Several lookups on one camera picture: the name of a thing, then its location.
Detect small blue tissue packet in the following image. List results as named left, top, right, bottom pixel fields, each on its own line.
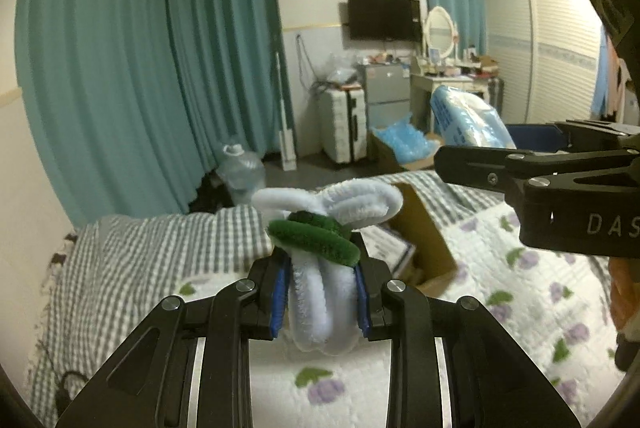
left=431, top=86, right=515, bottom=150

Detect floral tissue paper pack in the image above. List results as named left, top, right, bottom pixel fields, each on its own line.
left=359, top=226, right=416, bottom=278

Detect white and green fuzzy bundle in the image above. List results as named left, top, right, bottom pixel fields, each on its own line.
left=250, top=179, right=404, bottom=356

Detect hanging clothes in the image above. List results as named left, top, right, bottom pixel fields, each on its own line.
left=591, top=27, right=631, bottom=124

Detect white dressing table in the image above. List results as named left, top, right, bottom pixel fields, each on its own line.
left=410, top=56, right=504, bottom=132

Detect white floral quilt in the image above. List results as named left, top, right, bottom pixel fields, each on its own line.
left=169, top=201, right=622, bottom=428

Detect white sliding wardrobe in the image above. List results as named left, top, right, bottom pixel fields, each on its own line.
left=485, top=0, right=601, bottom=125

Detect brown cardboard box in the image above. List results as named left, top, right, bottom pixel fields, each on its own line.
left=378, top=183, right=458, bottom=298

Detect grey checkered bedsheet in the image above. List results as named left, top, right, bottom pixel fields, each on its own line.
left=24, top=169, right=507, bottom=428

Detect grey mini fridge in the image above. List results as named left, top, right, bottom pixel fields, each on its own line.
left=358, top=64, right=411, bottom=129

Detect white oval vanity mirror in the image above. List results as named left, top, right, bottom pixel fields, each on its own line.
left=423, top=6, right=458, bottom=60

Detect white suitcase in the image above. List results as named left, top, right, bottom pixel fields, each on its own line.
left=318, top=88, right=368, bottom=164

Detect clear water jug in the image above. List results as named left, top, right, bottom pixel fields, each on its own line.
left=216, top=143, right=266, bottom=205

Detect white flat mop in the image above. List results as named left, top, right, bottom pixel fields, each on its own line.
left=273, top=32, right=297, bottom=172

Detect teal curtain left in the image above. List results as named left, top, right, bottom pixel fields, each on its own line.
left=15, top=0, right=282, bottom=226

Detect black wall television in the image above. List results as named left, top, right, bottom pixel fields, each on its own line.
left=347, top=0, right=422, bottom=42

